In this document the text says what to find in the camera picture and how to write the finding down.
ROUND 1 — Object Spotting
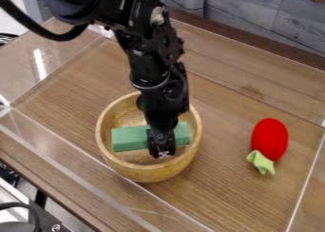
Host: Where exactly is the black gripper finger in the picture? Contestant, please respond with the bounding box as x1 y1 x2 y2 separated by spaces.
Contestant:
146 129 176 159

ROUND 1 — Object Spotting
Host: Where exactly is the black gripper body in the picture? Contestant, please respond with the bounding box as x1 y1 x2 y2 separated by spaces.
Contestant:
129 63 188 138

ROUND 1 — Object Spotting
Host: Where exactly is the green rectangular block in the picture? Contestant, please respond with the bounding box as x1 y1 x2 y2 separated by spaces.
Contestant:
111 122 190 152

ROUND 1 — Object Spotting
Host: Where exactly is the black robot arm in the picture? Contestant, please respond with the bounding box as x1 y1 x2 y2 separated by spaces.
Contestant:
0 0 188 158

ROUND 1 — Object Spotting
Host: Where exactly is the brown wooden bowl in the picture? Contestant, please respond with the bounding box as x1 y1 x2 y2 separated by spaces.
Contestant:
95 92 202 183

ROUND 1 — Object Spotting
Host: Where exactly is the red plush tomato toy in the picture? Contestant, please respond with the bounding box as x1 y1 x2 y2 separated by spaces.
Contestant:
246 118 289 175

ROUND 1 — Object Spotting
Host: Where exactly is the black metal bracket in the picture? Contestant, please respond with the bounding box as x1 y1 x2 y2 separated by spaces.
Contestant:
28 201 73 232

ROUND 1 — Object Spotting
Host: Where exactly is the black cable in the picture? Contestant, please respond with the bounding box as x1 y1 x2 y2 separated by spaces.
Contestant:
0 203 35 232

